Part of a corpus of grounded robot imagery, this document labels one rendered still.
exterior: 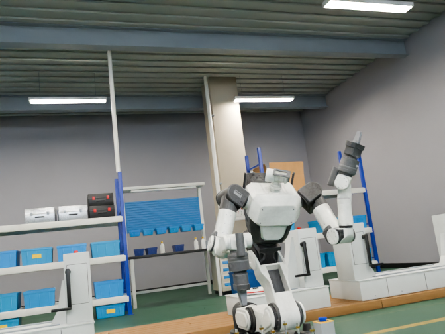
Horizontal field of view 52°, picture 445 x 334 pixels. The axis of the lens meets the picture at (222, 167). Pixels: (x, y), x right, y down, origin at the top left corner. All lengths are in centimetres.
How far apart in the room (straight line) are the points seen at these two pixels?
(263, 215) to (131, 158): 835
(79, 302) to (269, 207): 207
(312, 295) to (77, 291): 201
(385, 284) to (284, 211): 256
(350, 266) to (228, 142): 463
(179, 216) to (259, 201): 578
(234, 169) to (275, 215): 630
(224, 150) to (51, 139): 394
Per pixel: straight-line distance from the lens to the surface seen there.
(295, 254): 446
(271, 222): 235
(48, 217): 654
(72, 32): 696
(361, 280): 461
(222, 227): 224
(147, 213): 793
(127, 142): 1060
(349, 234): 231
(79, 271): 389
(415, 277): 498
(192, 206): 809
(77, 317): 391
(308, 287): 440
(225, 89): 902
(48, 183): 1035
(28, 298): 649
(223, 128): 874
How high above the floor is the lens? 67
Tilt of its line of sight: 10 degrees up
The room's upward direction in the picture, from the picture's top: 7 degrees counter-clockwise
